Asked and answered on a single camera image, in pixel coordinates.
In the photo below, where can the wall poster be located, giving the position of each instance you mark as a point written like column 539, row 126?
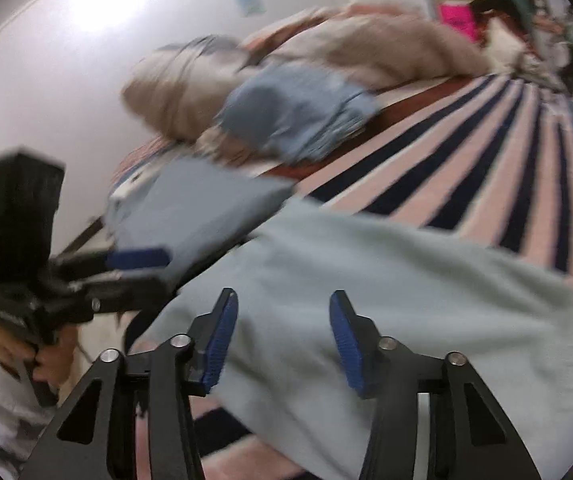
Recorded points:
column 249, row 0

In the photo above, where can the grey-blue folded cloth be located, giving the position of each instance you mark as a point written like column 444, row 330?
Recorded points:
column 201, row 210

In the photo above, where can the person's left hand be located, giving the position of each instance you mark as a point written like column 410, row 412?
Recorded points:
column 61, row 360

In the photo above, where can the blue denim garment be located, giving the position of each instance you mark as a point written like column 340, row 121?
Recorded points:
column 291, row 110

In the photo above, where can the pink beige duvet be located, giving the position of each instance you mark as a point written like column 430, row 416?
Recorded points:
column 366, row 45

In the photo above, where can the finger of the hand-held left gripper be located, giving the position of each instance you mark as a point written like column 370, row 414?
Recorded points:
column 131, row 287
column 136, row 258

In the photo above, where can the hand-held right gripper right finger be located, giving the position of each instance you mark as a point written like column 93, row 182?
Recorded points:
column 349, row 345

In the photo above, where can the person's left forearm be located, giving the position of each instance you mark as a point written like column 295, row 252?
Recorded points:
column 1, row 410

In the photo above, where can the light blue sweatshirt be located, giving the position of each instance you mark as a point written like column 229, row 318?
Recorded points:
column 391, row 270

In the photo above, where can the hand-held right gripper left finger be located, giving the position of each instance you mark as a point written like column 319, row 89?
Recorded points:
column 219, row 340

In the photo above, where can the pink bag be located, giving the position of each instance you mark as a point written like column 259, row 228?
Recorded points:
column 459, row 20

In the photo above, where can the striped pink navy blanket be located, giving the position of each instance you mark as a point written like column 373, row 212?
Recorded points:
column 466, row 160

